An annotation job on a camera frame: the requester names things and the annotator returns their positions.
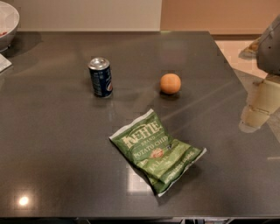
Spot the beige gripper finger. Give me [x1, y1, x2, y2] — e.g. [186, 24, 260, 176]
[239, 74, 280, 133]

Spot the green jalapeno chip bag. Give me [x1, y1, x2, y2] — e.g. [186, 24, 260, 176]
[109, 109, 207, 197]

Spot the orange fruit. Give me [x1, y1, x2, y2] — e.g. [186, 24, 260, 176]
[160, 73, 181, 95]

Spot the blue soda can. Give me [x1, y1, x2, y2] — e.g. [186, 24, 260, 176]
[88, 57, 113, 97]

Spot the white bowl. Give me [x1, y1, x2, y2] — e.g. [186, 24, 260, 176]
[0, 1, 20, 52]

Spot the white paper sheet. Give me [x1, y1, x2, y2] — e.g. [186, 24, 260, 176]
[0, 53, 12, 73]

